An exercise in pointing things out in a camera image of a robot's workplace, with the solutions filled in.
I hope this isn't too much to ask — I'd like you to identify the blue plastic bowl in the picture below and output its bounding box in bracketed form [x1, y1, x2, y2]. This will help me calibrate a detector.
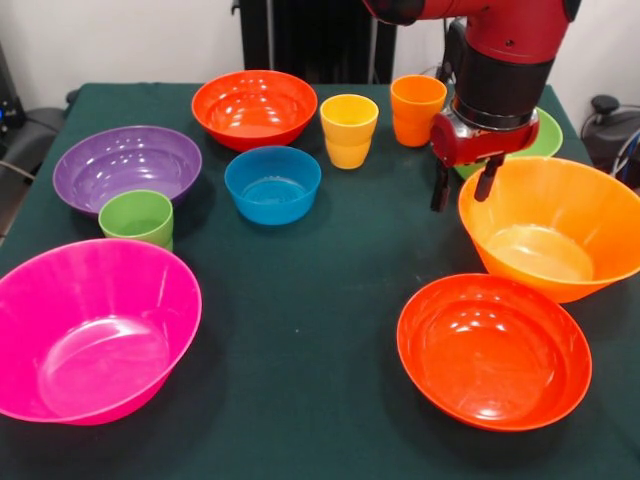
[223, 145, 323, 227]

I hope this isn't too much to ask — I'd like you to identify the red plastic bowl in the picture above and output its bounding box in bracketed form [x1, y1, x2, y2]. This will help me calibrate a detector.
[396, 273, 593, 433]
[191, 69, 319, 153]

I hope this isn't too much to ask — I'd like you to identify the pink plastic bowl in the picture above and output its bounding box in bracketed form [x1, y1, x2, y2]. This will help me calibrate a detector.
[0, 238, 204, 427]

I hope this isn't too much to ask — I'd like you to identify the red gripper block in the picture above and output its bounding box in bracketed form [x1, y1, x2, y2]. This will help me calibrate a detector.
[430, 110, 541, 213]

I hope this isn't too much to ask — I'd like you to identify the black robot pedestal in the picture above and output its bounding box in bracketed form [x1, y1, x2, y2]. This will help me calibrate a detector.
[232, 0, 401, 85]

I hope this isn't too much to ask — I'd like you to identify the purple plastic bowl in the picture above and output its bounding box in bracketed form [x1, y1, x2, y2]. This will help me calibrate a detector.
[52, 125, 203, 217]

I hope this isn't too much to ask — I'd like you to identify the yellow plastic cup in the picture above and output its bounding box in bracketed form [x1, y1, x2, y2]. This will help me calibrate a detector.
[319, 94, 380, 170]

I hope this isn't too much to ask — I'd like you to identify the blue cable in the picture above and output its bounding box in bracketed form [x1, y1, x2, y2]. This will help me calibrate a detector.
[612, 127, 640, 191]

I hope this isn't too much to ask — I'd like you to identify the grey cable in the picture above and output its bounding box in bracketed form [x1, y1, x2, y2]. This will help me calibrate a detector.
[0, 158, 37, 182]

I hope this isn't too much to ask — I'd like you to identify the orange plastic cup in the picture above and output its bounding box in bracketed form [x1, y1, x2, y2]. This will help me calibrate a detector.
[390, 74, 448, 148]

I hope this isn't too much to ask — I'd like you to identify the green plastic cup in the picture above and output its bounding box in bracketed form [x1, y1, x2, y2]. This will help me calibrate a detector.
[98, 189, 175, 253]

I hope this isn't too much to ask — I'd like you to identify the green plastic bowl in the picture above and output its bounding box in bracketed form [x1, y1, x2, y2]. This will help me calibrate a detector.
[452, 107, 564, 181]

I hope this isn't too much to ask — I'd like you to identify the dark green table cloth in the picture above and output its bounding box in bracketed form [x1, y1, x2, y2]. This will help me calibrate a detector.
[0, 82, 640, 480]

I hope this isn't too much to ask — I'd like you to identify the orange plastic bowl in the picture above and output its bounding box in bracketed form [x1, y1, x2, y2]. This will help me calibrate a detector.
[458, 155, 640, 305]

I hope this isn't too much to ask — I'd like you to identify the black computer tower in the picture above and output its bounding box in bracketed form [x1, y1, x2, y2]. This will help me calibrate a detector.
[0, 39, 26, 146]

